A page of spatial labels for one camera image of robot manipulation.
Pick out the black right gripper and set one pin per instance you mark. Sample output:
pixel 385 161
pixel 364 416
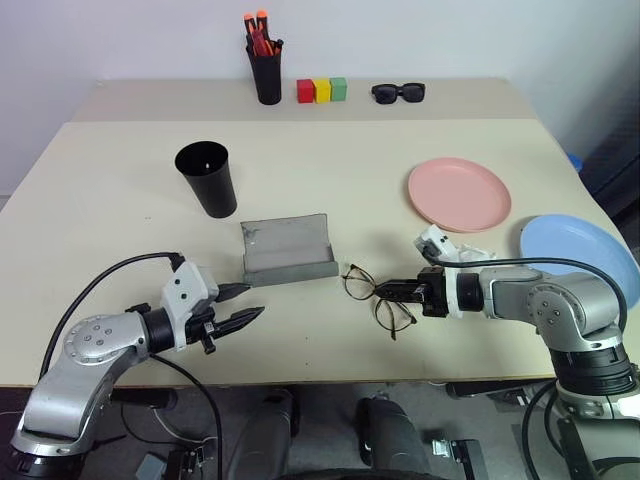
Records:
pixel 434 292

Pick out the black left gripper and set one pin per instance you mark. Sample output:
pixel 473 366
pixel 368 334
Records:
pixel 206 330

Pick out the thin brown frame eyeglasses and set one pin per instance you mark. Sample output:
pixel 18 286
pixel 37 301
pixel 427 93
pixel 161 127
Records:
pixel 360 298

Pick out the grey glasses case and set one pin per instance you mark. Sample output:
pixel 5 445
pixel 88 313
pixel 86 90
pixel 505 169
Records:
pixel 287 250

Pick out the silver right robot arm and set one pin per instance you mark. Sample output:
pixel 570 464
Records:
pixel 560 305

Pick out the pink plate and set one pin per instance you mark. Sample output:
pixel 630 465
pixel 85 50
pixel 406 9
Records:
pixel 457 195

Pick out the black plastic cup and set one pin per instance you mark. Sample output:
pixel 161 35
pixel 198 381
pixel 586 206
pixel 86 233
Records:
pixel 215 192

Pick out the black table crossbar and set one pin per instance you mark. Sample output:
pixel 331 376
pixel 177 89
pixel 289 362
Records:
pixel 490 390

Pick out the dark rounded shape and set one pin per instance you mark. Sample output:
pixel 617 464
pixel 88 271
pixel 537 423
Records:
pixel 265 440
pixel 390 440

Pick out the blue plate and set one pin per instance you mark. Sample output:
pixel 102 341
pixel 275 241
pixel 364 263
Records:
pixel 575 240

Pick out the black sunglasses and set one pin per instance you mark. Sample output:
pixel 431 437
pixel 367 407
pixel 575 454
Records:
pixel 387 94

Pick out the green block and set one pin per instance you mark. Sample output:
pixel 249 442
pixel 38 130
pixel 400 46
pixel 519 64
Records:
pixel 339 90

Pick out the yellow block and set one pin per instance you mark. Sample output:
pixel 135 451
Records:
pixel 323 91

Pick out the blue round object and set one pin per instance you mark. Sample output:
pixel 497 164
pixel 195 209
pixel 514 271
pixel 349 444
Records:
pixel 577 163

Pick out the red block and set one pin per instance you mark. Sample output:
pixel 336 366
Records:
pixel 305 93

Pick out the black pen holder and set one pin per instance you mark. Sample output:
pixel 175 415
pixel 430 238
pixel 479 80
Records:
pixel 269 80

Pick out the black pen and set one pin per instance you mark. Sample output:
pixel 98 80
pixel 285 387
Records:
pixel 278 46

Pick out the black screwdriver with orange cap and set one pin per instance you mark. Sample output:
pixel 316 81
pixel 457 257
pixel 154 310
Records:
pixel 262 22
pixel 249 25

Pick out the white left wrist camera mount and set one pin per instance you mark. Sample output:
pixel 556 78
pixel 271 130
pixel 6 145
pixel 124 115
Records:
pixel 187 292

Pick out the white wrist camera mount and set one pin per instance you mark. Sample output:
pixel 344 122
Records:
pixel 439 242
pixel 187 292

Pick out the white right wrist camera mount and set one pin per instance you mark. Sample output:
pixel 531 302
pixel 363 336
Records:
pixel 439 242

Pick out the metal bracket with black plate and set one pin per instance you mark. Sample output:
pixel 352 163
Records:
pixel 462 452

